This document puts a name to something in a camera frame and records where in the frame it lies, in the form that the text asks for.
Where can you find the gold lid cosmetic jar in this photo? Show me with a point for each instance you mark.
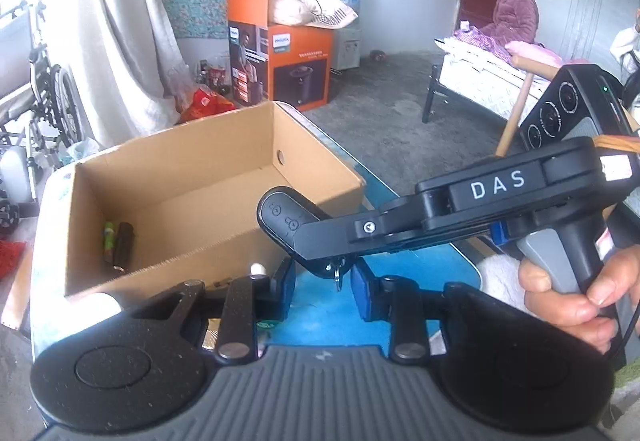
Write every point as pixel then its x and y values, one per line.
pixel 210 338

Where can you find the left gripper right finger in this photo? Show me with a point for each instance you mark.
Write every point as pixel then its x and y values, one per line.
pixel 398 301

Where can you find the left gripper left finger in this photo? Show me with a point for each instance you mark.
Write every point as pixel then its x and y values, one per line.
pixel 237 334

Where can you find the black cylindrical tube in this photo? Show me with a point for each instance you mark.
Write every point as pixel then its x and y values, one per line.
pixel 124 244

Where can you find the person's right hand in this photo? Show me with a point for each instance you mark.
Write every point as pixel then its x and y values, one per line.
pixel 578 314

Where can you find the seated person in mask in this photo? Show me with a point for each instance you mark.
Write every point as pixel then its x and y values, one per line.
pixel 513 20

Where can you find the folding wheelchair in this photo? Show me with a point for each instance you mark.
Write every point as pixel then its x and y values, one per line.
pixel 39 113

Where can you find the green cartoon tube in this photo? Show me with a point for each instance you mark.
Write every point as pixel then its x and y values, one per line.
pixel 109 238

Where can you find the white water dispenser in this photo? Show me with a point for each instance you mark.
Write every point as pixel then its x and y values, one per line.
pixel 346 48

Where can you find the white curtain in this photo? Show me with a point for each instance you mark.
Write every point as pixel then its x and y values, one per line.
pixel 125 60

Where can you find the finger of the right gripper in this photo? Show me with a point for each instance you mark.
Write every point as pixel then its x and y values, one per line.
pixel 329 245
pixel 500 234

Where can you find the beige straw hat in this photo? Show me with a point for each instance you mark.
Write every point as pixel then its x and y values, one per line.
pixel 322 14

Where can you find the red snack bag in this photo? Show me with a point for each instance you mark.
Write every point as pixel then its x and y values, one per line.
pixel 205 103

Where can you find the green dropper bottle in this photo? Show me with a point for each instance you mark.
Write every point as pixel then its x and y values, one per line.
pixel 268 296

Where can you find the brown cardboard box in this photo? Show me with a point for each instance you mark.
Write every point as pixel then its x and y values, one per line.
pixel 191 194

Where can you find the bed with white bedding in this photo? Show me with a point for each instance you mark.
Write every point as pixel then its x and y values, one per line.
pixel 475 75

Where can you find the orange Philips appliance box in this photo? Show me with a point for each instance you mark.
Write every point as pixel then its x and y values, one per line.
pixel 275 62

